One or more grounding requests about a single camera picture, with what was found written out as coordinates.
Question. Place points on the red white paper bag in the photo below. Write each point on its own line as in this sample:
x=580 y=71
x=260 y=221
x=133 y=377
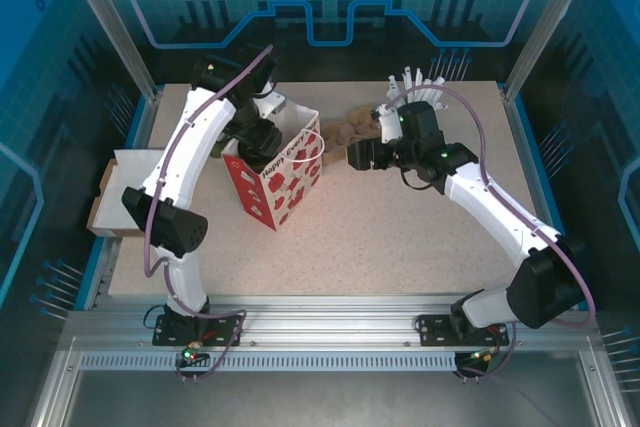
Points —
x=280 y=187

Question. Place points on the white paper napkin stack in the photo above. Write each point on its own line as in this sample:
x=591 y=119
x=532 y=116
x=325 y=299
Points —
x=135 y=167

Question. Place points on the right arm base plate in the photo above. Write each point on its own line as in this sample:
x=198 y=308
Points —
x=432 y=329

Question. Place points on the aluminium table side rail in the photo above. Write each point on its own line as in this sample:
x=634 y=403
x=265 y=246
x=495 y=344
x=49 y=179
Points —
x=532 y=167
x=102 y=277

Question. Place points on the white wrapped straw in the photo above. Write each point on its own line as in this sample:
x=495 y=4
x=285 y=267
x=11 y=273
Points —
x=408 y=74
x=391 y=96
x=418 y=76
x=437 y=82
x=393 y=83
x=442 y=106

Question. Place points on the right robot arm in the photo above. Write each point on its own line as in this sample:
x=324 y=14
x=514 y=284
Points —
x=500 y=212

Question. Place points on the green paper cup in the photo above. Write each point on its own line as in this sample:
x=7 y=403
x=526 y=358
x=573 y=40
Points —
x=217 y=151

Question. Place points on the aluminium frame post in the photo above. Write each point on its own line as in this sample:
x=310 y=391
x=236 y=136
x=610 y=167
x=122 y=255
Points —
x=116 y=22
x=544 y=22

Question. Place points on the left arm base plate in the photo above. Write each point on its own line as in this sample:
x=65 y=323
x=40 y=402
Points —
x=225 y=329

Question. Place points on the small connector board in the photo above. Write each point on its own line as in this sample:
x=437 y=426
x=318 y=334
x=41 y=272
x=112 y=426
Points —
x=482 y=357
x=190 y=355

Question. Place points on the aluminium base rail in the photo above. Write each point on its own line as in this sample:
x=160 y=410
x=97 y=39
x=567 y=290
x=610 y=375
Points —
x=325 y=319

